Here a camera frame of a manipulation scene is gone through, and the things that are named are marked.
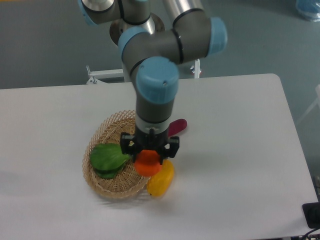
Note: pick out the yellow corn cob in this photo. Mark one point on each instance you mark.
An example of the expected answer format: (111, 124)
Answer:
(159, 183)

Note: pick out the white bracket with clamp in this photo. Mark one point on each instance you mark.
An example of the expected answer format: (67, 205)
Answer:
(195, 69)

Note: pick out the purple sweet potato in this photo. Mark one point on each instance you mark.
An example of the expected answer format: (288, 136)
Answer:
(177, 126)

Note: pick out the black device at table edge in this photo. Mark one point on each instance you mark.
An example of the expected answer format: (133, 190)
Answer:
(312, 214)

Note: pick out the woven wicker basket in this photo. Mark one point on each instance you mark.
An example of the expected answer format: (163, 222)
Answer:
(123, 182)

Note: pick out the orange fruit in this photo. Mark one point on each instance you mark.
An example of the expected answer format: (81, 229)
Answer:
(147, 163)

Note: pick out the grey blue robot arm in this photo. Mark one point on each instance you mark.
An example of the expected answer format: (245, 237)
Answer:
(151, 61)

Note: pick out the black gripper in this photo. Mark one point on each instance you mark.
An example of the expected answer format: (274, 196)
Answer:
(134, 144)

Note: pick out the green bok choy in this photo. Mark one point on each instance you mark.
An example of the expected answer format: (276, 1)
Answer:
(107, 160)

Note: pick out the blue plastic bag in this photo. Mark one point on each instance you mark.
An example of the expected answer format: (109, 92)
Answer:
(309, 9)

